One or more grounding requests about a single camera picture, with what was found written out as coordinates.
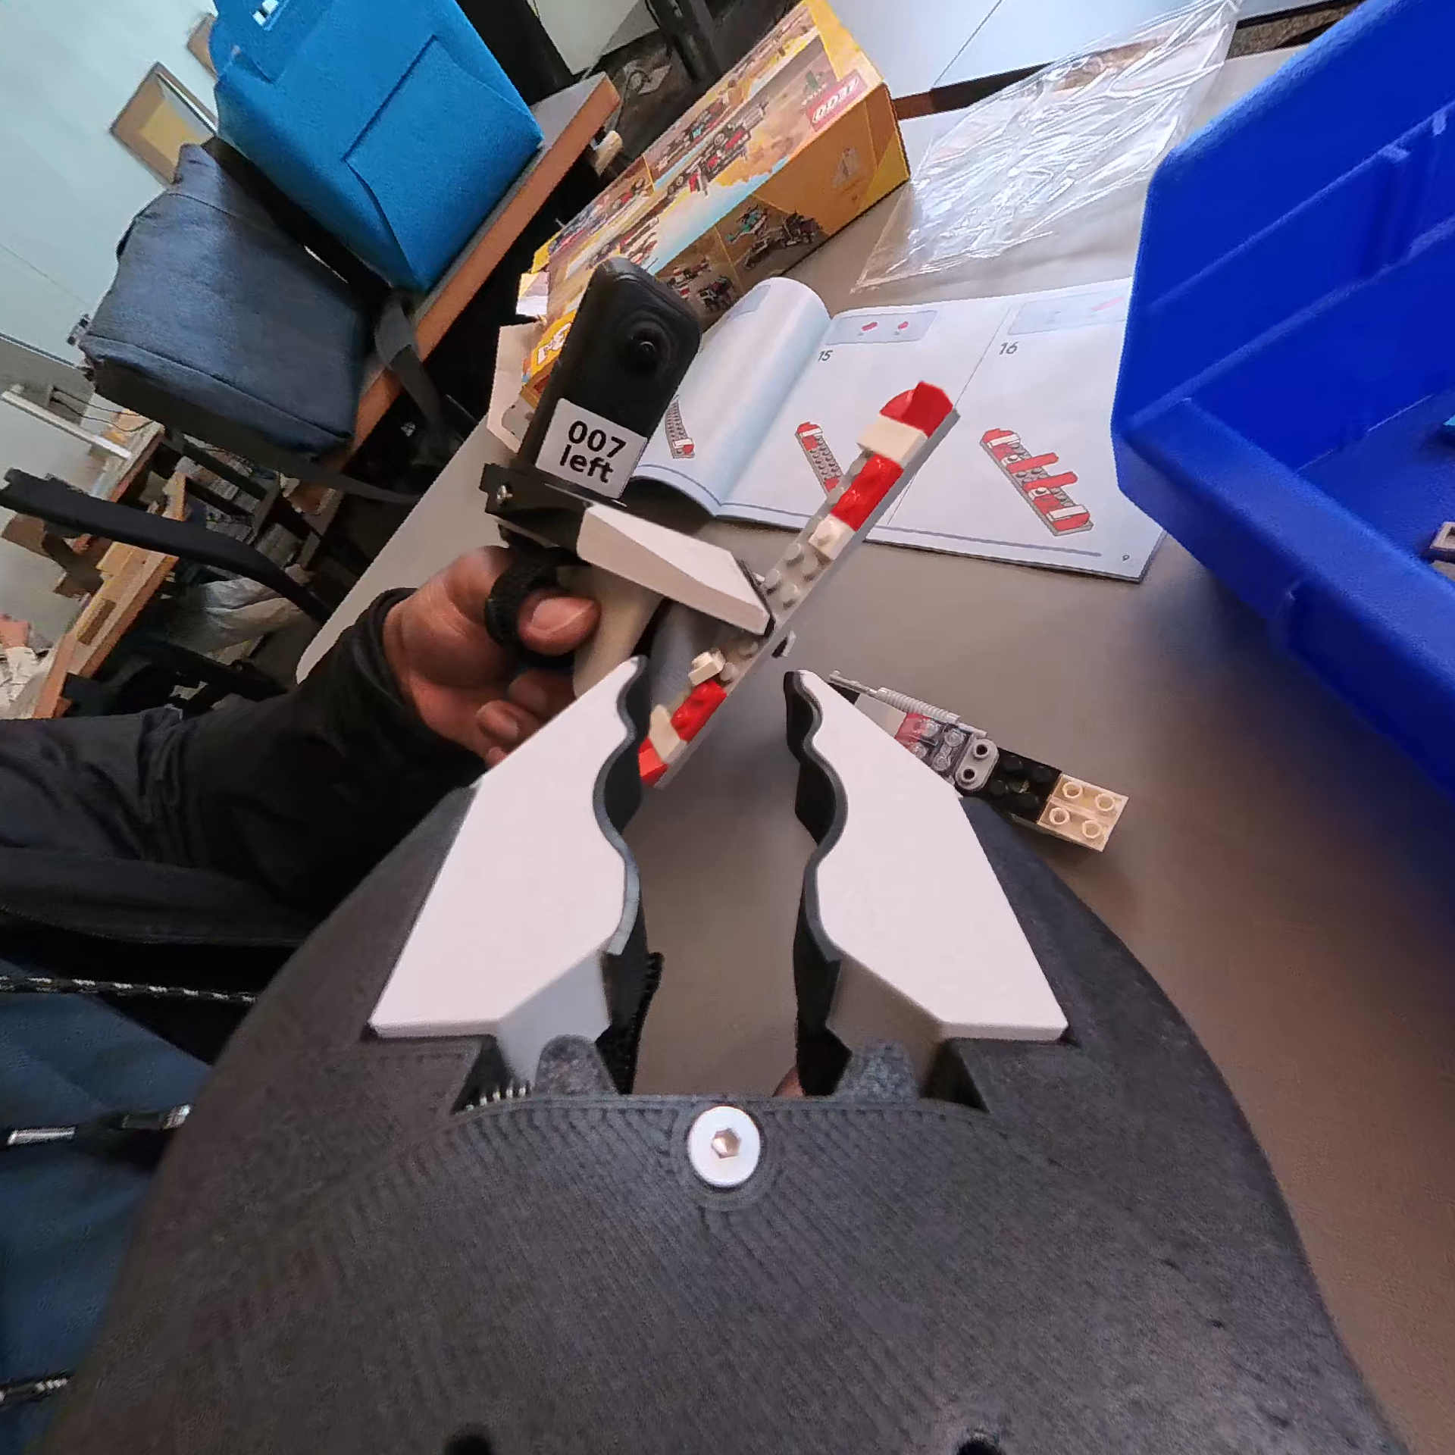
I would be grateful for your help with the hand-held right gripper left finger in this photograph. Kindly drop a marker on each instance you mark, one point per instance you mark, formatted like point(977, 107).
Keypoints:
point(523, 899)

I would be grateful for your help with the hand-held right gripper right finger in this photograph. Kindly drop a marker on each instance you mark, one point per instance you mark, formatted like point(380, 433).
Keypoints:
point(931, 907)

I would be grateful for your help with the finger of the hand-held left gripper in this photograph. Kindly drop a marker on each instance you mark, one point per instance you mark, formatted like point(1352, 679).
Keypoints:
point(672, 560)

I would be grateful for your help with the grey red toy brick plate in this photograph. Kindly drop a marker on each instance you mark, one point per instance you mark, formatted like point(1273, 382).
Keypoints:
point(844, 517)

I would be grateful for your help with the person's left forearm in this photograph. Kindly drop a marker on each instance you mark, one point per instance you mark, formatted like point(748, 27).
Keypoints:
point(283, 784)

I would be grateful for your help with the person's left hand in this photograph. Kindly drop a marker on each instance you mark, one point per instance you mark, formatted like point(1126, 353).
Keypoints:
point(440, 645)

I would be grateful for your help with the black white toy brick vehicle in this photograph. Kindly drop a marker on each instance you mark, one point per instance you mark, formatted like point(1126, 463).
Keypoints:
point(1025, 778)

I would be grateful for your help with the yellow toy brick box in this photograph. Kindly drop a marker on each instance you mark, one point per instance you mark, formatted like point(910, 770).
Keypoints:
point(741, 197)

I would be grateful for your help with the wooden side table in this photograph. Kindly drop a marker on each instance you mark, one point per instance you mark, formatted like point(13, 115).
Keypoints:
point(546, 143)

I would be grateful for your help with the dark blue fabric bag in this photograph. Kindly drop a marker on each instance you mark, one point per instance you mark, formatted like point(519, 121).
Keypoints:
point(227, 304)

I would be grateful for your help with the toy brick instruction booklet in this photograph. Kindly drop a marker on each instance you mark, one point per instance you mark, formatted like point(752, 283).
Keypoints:
point(1025, 372)

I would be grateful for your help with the light grey table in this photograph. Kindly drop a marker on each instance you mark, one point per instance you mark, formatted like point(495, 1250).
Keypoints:
point(946, 60)

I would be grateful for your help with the clear plastic bag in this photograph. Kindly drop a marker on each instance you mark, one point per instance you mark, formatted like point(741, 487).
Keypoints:
point(1040, 143)

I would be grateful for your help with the person's torso in blue hoodie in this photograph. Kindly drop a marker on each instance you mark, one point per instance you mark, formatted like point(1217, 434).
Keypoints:
point(68, 1078)

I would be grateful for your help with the black office chair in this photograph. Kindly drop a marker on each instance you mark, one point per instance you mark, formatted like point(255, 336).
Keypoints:
point(111, 511)

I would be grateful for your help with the blue plastic bin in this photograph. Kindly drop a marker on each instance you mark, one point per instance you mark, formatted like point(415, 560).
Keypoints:
point(1256, 283)

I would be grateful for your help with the framed wall picture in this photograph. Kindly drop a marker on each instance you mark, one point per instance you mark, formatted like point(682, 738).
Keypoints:
point(156, 121)

